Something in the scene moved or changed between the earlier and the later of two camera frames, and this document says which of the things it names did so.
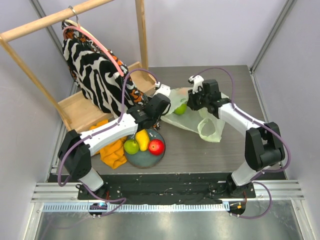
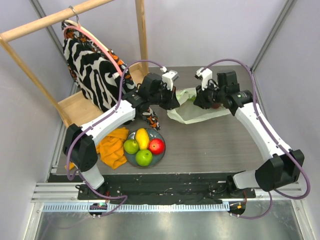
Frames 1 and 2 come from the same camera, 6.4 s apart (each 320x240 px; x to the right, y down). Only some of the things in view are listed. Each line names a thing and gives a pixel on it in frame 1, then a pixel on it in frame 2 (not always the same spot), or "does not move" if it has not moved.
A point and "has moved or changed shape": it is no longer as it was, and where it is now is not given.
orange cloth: [114, 155] does not move
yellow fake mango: [143, 139] does not move
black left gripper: [149, 99] to [172, 102]
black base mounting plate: [168, 188] does not move
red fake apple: [156, 147] does not move
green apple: [131, 147] does not move
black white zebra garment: [98, 77] does not move
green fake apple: [181, 110] to [144, 157]
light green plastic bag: [192, 118] has moved or changed shape
